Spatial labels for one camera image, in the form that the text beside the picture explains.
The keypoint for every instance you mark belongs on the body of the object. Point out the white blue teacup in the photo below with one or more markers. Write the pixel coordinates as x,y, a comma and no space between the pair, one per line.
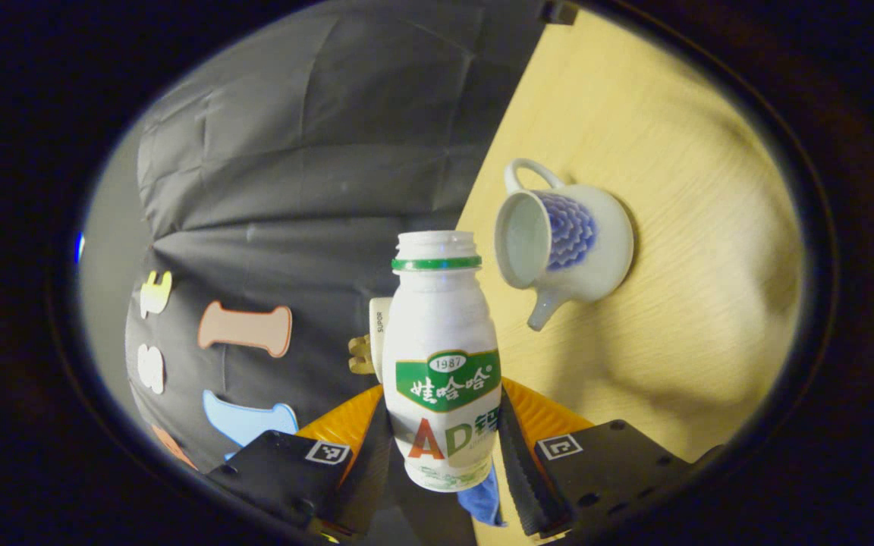
596,250

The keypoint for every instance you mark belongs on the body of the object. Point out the blue towel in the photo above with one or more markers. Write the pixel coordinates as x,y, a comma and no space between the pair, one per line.
482,500

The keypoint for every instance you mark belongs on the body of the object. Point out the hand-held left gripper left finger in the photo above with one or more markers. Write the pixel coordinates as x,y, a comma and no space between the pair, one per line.
369,485

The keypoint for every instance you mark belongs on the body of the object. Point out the white toaster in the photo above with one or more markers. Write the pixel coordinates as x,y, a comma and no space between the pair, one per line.
378,334

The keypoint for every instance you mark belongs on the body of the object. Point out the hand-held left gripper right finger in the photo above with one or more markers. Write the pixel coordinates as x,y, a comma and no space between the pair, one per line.
524,470

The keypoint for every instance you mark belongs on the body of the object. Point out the white green-label water bottle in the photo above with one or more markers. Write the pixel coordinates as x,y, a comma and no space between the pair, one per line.
441,341

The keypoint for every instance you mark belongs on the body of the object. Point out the brown toast slice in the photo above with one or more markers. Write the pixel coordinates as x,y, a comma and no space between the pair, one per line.
361,366
361,345

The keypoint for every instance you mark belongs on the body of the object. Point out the black backdrop cloth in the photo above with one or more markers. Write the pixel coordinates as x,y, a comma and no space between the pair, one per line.
293,152

